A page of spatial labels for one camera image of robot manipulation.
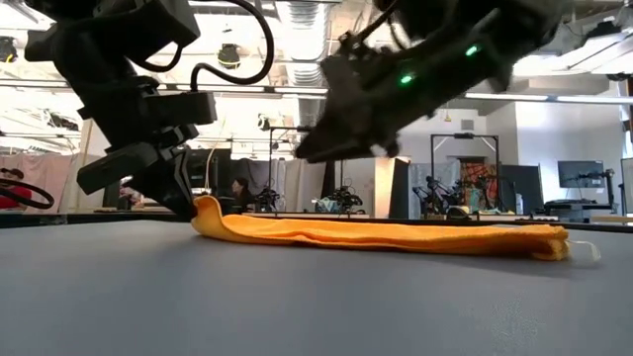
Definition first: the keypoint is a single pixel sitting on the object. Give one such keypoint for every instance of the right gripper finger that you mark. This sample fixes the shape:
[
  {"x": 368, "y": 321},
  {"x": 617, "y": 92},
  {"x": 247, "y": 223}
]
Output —
[
  {"x": 361, "y": 116},
  {"x": 376, "y": 141}
]

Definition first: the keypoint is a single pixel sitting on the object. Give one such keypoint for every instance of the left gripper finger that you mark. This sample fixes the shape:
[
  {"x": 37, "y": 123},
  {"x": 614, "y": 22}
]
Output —
[
  {"x": 190, "y": 183},
  {"x": 148, "y": 173}
]

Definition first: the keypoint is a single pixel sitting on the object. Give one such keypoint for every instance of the orange microfibre towel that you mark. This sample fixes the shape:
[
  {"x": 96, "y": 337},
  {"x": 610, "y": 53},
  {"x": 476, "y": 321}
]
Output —
[{"x": 371, "y": 237}]

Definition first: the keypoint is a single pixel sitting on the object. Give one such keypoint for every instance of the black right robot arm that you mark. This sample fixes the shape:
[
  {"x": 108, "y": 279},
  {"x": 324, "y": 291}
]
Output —
[{"x": 519, "y": 20}]

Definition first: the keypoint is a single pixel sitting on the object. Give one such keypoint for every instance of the large black screen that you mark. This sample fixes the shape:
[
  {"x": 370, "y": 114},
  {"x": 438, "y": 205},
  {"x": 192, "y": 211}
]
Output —
[{"x": 220, "y": 168}]

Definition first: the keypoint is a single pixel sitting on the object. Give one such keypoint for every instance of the person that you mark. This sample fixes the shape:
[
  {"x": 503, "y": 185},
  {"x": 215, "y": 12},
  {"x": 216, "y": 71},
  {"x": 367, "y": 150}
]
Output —
[
  {"x": 12, "y": 173},
  {"x": 242, "y": 190}
]

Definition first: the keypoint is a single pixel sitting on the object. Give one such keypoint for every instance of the tall black panel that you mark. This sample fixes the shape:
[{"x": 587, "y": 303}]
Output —
[{"x": 400, "y": 193}]

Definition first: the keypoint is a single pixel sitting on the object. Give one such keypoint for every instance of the long ceiling light strip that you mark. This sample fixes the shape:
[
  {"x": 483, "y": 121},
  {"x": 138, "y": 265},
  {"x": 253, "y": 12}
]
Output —
[{"x": 509, "y": 97}]

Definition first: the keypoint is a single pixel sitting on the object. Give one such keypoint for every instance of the red orange patterned poster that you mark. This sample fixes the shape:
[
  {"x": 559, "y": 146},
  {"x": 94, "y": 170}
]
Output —
[{"x": 482, "y": 178}]

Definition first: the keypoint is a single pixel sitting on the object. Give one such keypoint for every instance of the black ceiling device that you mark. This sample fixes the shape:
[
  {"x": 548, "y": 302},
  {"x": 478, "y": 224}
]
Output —
[{"x": 229, "y": 55}]

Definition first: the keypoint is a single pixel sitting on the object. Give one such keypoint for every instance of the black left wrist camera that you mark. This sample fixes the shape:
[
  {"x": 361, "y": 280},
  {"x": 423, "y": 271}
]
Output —
[{"x": 180, "y": 109}]

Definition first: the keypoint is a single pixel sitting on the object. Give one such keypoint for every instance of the silver round ventilation duct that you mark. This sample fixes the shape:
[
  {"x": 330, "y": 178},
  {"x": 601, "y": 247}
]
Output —
[{"x": 301, "y": 71}]

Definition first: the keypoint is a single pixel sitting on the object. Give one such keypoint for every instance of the black wall monitor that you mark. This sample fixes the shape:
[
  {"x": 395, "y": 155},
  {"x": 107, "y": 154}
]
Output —
[{"x": 578, "y": 173}]

